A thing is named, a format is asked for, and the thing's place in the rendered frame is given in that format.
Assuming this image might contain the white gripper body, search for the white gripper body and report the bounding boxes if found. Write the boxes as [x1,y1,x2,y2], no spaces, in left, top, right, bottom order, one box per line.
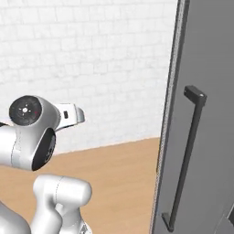
[73,105,86,125]

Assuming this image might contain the grey fridge door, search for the grey fridge door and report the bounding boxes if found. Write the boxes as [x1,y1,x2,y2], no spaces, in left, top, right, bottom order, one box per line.
[149,0,234,234]

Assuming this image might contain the black fridge door handle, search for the black fridge door handle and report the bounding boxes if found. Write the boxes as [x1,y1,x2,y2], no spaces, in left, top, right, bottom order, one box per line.
[161,85,208,233]

